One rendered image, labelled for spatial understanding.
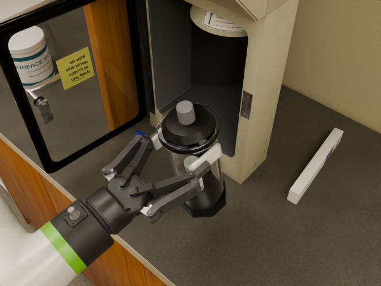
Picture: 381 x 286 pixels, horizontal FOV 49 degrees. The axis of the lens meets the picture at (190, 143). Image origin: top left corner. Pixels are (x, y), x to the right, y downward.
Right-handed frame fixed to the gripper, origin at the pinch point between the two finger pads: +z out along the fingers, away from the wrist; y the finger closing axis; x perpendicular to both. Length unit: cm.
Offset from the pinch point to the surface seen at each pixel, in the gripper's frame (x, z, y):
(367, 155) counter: 37, 45, -13
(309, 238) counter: 33.4, 13.9, -17.7
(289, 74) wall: 34, 55, 21
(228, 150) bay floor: 24.1, 15.8, 8.3
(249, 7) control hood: -19.1, 15.4, -1.1
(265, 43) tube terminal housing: -8.5, 20.6, 0.3
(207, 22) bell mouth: -7.8, 19.6, 14.3
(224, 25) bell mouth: -7.7, 21.0, 10.8
